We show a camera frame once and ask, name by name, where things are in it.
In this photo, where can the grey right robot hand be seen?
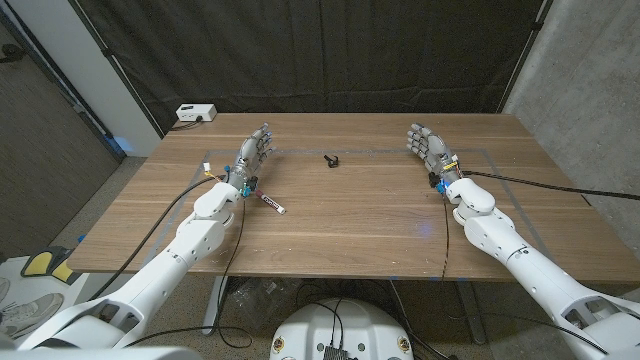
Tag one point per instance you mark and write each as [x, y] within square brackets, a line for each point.
[435, 150]

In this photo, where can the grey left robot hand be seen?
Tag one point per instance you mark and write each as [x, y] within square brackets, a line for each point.
[247, 157]

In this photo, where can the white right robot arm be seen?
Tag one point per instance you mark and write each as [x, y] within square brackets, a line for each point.
[530, 270]

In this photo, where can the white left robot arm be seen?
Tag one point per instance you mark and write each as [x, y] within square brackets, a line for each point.
[165, 265]

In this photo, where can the red and white marker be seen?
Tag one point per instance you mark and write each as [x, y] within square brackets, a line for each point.
[270, 201]

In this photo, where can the grey tape outline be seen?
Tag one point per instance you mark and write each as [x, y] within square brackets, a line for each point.
[380, 150]

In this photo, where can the white power outlet box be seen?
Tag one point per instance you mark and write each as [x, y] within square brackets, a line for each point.
[196, 112]

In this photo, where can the black backdrop curtain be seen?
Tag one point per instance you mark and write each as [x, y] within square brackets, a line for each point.
[300, 50]

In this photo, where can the black backdrop stand pole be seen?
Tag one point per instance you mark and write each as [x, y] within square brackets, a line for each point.
[525, 55]
[115, 65]

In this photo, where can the clear plastic bag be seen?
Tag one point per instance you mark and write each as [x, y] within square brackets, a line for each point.
[260, 295]

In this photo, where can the white table leg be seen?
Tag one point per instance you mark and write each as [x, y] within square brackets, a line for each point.
[215, 305]

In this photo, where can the grey table leg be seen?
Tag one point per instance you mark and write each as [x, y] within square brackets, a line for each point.
[472, 310]

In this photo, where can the white robot torso base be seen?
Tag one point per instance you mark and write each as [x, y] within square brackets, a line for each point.
[342, 330]

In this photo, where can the black device on torso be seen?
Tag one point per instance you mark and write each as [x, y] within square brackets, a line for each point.
[335, 353]

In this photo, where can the yellow and black foot pedal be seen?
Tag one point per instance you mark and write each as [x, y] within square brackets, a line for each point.
[42, 262]

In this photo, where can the white floor mat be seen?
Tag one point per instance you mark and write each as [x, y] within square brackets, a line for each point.
[15, 272]

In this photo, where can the grey sneaker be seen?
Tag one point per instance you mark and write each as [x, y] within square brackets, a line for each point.
[30, 312]
[3, 287]

